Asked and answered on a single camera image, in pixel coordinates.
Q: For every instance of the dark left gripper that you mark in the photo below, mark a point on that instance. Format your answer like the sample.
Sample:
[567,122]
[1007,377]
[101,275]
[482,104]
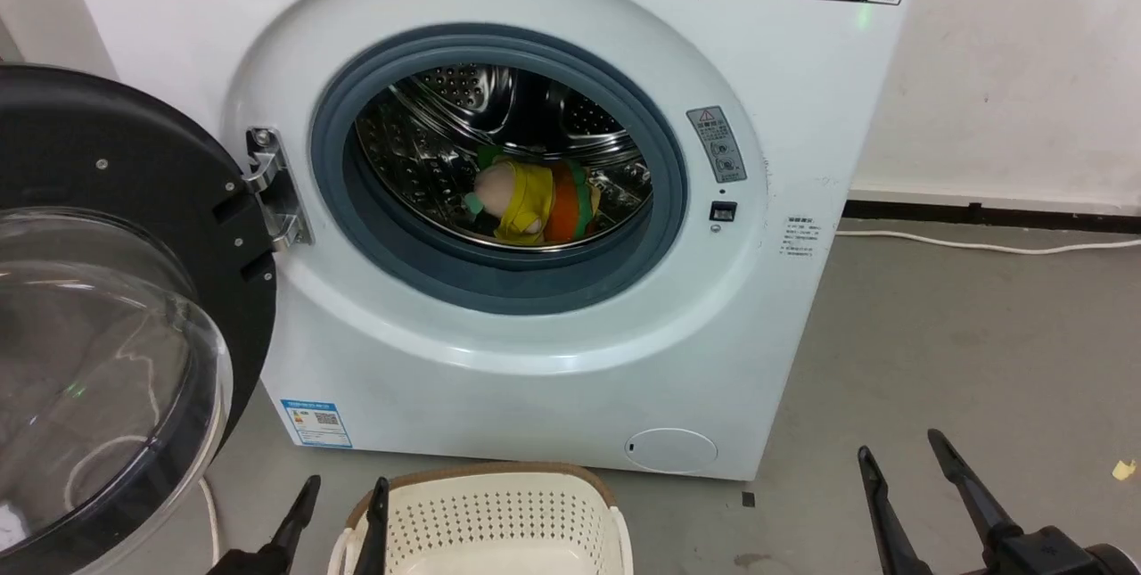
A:
[245,562]

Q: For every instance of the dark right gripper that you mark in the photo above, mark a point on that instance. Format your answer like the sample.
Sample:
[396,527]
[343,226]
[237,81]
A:
[1061,555]

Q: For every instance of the white perforated laundry basket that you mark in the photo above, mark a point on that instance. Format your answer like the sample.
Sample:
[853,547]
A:
[499,517]

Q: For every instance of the white front-load washing machine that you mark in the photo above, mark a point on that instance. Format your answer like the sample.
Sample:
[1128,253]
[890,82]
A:
[535,397]

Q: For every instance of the plush doll yellow orange green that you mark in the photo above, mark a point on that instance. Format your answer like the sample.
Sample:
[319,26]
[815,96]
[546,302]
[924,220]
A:
[526,196]

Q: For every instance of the blue energy label sticker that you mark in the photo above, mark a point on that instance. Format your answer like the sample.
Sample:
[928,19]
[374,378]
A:
[316,423]

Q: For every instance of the yellow paper scrap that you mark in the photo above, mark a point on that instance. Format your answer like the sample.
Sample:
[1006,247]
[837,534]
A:
[1123,470]

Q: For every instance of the round white filter cover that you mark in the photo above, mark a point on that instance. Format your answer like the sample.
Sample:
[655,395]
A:
[670,451]

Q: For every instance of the black baseboard strip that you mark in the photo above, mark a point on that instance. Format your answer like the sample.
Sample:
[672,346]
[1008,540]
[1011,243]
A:
[980,215]

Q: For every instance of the grey rubber door gasket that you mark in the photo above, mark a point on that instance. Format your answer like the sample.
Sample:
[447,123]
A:
[499,276]

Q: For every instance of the chrome door hinge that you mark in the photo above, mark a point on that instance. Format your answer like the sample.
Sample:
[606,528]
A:
[276,192]

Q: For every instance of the black door lock socket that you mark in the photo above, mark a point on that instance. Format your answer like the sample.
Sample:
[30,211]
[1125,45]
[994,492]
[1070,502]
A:
[723,211]

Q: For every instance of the stainless steel washer drum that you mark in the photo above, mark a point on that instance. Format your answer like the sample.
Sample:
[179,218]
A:
[428,138]

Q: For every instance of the grey warning sticker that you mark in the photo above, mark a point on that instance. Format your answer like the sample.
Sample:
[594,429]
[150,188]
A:
[718,145]

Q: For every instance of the black washer door with glass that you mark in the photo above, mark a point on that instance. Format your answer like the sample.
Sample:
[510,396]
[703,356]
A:
[116,165]

